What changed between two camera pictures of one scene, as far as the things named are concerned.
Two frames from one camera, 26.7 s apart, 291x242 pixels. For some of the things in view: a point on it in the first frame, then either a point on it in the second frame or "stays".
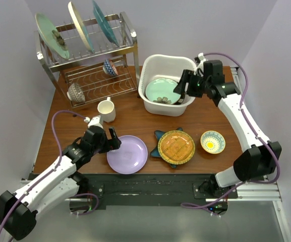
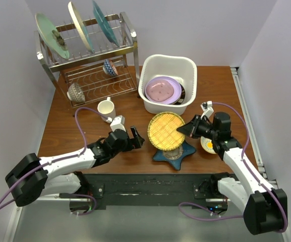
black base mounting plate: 150,189 stays
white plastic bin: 155,66 stays
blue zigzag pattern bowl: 109,68 stays
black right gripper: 188,76 → 191,128
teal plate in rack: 104,24 stays
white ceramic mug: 106,108 stays
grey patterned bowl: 75,93 stays
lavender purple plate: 130,156 → 163,89
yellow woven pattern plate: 176,147 → 162,131
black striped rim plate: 181,99 stays
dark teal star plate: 155,152 → 187,150
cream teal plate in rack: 81,26 stays
